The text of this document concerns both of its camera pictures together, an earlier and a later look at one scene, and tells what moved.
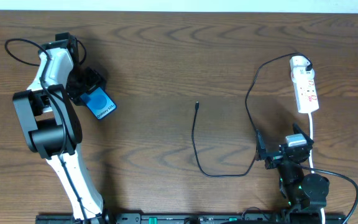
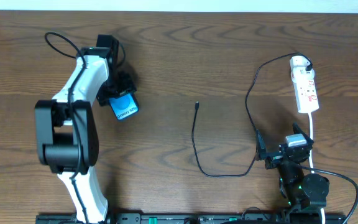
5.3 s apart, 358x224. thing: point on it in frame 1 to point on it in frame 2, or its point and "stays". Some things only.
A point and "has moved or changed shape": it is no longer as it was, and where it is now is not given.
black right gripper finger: x=298 y=130 stays
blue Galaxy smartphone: x=97 y=100 has moved or changed shape
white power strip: x=305 y=93 stays
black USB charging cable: x=252 y=121 stays
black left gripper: x=89 y=82 to x=117 y=90
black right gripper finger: x=261 y=154 stays
